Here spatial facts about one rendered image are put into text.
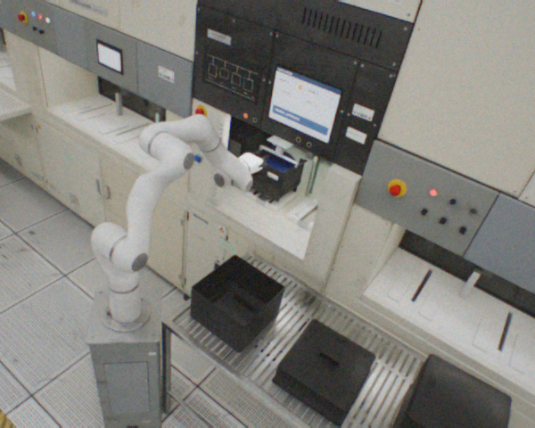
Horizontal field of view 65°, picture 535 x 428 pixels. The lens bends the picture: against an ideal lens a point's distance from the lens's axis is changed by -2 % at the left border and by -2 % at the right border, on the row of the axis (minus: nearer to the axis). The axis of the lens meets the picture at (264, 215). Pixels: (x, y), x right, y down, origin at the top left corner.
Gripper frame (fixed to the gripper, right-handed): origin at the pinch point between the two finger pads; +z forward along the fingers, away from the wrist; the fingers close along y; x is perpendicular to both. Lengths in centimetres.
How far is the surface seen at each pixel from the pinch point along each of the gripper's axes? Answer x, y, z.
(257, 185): -21.3, -3.5, 5.7
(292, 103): 37.3, 18.6, -14.4
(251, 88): 36.6, -1.1, -14.3
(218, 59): 43.1, -19.6, -14.2
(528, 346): -31, 139, 8
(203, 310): -33, 26, -67
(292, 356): -33, 64, -61
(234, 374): -43, 50, -76
